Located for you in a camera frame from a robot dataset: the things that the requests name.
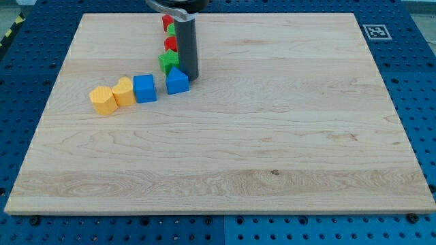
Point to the red round block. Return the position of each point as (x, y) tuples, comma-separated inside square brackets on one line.
[(170, 44)]

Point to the small green block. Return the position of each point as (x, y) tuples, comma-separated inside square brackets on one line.
[(171, 30)]

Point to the yellow heart block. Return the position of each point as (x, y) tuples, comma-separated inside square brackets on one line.
[(123, 92)]

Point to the red far block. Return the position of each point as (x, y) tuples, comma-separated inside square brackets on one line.
[(166, 21)]

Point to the green star block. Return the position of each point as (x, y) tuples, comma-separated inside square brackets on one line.
[(168, 60)]

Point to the black bolt right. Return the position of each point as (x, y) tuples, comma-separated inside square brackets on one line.
[(412, 218)]

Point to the wooden board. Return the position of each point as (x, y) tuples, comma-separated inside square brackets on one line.
[(289, 115)]

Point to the black bolt left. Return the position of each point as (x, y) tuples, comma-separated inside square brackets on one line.
[(34, 221)]

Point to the blue cube block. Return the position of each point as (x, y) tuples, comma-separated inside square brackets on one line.
[(144, 88)]

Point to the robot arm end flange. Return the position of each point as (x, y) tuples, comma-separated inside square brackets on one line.
[(180, 10)]

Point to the blue pentagon block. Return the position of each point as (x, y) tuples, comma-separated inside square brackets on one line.
[(177, 81)]

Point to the yellow hexagon block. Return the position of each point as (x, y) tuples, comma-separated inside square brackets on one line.
[(103, 100)]

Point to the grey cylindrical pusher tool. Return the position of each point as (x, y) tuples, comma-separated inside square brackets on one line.
[(187, 48)]

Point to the white fiducial marker tag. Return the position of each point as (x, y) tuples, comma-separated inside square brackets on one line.
[(377, 32)]

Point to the black bolt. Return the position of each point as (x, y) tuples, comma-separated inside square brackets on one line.
[(34, 221), (412, 218)]

